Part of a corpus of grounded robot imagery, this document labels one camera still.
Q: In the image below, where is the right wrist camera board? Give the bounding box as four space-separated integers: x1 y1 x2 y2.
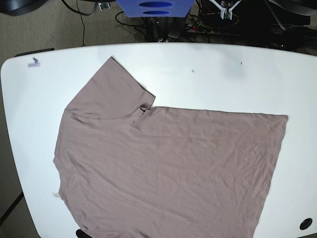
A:
99 2 111 11

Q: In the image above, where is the blue plastic bin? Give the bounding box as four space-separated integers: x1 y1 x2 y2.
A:
116 0 195 17

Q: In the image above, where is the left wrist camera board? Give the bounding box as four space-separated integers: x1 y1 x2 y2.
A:
220 10 232 20

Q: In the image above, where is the small table sticker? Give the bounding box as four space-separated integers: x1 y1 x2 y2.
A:
28 58 40 67

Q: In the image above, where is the mauve T-shirt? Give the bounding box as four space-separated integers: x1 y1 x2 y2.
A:
53 58 288 238

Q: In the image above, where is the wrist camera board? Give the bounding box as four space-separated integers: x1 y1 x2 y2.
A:
99 2 111 11
220 10 232 20

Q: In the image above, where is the black table grommet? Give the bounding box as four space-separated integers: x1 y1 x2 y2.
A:
299 218 313 231

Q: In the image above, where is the power strip with red switch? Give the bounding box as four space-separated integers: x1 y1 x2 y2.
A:
185 25 241 36

